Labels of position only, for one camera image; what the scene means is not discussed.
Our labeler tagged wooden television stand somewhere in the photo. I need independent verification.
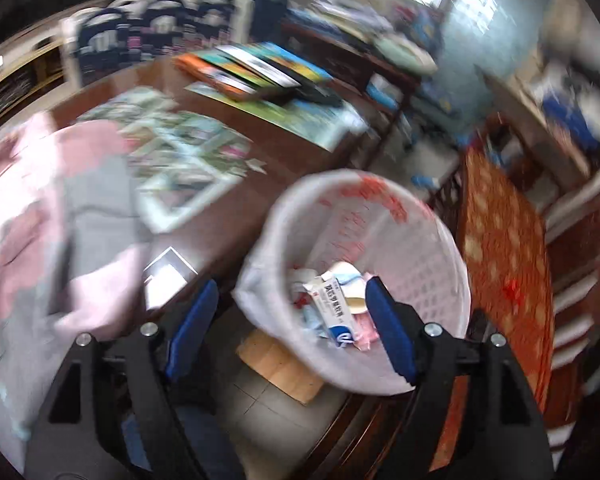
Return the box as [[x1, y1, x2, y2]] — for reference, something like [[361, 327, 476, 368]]
[[0, 35, 67, 128]]

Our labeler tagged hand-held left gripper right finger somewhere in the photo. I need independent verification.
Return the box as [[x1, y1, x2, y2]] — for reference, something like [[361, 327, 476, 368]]
[[365, 277, 554, 480]]

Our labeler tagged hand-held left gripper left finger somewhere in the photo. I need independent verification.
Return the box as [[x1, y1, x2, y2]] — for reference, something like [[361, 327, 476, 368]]
[[25, 280, 220, 480]]

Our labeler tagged white waste bin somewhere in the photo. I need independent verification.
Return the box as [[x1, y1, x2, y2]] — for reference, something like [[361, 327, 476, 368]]
[[232, 169, 471, 395]]

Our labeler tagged jigsaw puzzle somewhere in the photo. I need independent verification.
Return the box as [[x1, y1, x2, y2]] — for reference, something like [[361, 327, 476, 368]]
[[79, 87, 267, 234]]

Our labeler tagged cardboard piece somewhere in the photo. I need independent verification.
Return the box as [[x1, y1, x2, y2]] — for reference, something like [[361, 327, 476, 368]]
[[235, 329, 326, 405]]

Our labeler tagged cluttered wooden desk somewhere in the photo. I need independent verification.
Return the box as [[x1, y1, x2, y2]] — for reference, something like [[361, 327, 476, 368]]
[[279, 0, 442, 128]]

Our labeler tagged stack of colourful books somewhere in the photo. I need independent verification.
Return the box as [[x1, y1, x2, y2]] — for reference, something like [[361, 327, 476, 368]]
[[172, 42, 344, 107]]

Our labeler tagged navy and white playpen fence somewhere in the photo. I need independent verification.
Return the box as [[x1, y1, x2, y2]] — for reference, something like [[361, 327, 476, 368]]
[[61, 0, 254, 87]]

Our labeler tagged checked pink grey tablecloth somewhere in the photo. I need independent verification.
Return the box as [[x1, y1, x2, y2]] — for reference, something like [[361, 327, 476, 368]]
[[0, 111, 152, 463]]

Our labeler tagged pink plastic bag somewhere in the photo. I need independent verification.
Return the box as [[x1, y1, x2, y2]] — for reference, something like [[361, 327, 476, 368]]
[[352, 310, 382, 352]]

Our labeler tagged green poster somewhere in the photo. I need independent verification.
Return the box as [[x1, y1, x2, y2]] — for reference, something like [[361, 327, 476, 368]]
[[184, 82, 369, 152]]

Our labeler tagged white medicine box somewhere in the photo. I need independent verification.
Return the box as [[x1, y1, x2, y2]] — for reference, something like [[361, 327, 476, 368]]
[[303, 274, 357, 349]]

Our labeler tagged red patterned chair cushion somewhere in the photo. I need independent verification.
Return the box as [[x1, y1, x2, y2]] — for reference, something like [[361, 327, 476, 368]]
[[459, 149, 554, 463]]

